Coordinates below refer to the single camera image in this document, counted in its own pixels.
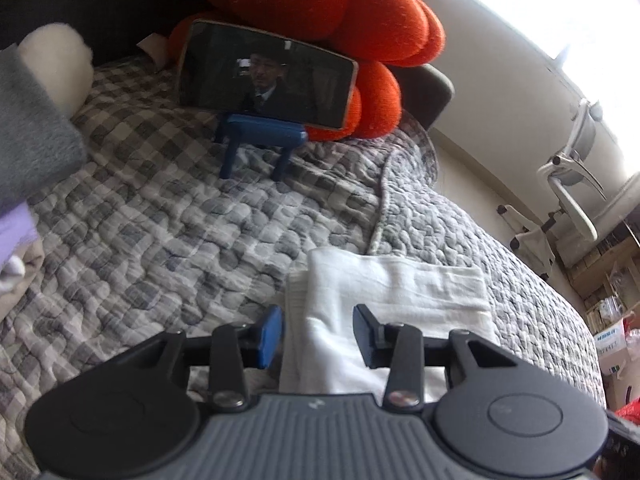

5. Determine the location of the white garment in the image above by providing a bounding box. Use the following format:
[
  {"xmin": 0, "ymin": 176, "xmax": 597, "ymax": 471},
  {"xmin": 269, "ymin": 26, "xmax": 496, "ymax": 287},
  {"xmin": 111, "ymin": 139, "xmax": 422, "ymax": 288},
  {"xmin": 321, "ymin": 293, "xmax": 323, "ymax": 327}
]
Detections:
[{"xmin": 279, "ymin": 248, "xmax": 499, "ymax": 398}]

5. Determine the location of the red snack bag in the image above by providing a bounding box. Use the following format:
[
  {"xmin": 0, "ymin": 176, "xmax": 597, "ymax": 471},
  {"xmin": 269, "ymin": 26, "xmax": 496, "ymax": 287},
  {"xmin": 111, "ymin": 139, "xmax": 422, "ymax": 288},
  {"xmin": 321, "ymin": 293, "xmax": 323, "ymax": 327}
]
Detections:
[{"xmin": 615, "ymin": 399, "xmax": 640, "ymax": 426}]

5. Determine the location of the white paper shopping bag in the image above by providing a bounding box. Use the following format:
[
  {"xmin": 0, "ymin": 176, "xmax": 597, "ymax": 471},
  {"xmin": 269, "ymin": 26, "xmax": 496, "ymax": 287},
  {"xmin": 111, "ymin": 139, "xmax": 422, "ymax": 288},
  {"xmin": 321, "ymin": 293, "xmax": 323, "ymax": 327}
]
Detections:
[{"xmin": 593, "ymin": 315, "xmax": 639, "ymax": 376}]

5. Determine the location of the grey checked quilt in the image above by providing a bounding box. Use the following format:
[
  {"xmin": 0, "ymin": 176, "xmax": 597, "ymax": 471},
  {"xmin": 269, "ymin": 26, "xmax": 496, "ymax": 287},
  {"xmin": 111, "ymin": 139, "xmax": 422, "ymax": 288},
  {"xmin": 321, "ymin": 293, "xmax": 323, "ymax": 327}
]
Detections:
[{"xmin": 1, "ymin": 61, "xmax": 605, "ymax": 479}]

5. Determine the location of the grey office chair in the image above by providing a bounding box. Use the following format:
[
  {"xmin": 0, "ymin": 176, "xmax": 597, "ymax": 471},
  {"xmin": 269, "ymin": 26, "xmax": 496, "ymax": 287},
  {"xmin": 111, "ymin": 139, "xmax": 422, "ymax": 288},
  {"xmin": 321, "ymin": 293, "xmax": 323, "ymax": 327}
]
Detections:
[{"xmin": 497, "ymin": 99, "xmax": 605, "ymax": 281}]

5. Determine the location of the wooden desk shelf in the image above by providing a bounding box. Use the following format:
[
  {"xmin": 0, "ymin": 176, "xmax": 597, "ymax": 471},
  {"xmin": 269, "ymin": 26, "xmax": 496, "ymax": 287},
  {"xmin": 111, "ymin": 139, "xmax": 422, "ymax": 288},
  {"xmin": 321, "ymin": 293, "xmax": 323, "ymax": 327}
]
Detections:
[{"xmin": 567, "ymin": 220, "xmax": 639, "ymax": 335}]

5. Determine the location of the blue phone stand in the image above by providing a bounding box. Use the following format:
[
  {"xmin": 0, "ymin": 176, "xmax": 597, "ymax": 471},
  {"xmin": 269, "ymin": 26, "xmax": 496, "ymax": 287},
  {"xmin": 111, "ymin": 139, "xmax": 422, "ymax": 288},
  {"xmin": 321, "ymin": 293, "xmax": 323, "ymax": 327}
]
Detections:
[{"xmin": 214, "ymin": 114, "xmax": 308, "ymax": 181}]

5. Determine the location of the purple folded cloth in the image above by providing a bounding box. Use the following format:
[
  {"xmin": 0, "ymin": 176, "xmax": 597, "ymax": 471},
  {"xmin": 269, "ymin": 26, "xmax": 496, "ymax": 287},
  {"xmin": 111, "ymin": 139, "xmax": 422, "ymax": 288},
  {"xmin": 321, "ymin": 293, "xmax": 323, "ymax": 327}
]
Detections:
[{"xmin": 0, "ymin": 203, "xmax": 38, "ymax": 266}]

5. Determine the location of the grey folded cloth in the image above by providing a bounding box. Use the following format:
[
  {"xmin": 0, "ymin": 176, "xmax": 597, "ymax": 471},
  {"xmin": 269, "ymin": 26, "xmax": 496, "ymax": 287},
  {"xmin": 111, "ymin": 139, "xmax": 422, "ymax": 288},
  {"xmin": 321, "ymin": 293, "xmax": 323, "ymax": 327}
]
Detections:
[{"xmin": 1, "ymin": 46, "xmax": 86, "ymax": 212}]

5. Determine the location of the smartphone on stand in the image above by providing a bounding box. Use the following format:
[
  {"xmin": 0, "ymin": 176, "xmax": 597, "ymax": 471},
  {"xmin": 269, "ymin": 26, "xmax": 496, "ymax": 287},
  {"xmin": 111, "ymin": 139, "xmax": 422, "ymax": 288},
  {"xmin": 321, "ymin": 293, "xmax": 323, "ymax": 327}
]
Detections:
[{"xmin": 178, "ymin": 20, "xmax": 358, "ymax": 130}]

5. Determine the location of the white plush toy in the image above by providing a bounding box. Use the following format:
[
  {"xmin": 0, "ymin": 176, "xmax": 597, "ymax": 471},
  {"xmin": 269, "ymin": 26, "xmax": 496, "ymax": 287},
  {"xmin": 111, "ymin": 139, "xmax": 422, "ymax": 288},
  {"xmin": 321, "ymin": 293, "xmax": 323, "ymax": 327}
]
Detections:
[{"xmin": 17, "ymin": 23, "xmax": 94, "ymax": 118}]

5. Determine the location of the orange flower cushion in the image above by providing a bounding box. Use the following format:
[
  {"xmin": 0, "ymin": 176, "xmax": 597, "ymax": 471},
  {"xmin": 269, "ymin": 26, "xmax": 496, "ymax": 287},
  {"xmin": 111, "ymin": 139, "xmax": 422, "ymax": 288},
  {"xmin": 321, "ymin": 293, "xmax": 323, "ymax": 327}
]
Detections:
[{"xmin": 200, "ymin": 0, "xmax": 446, "ymax": 141}]

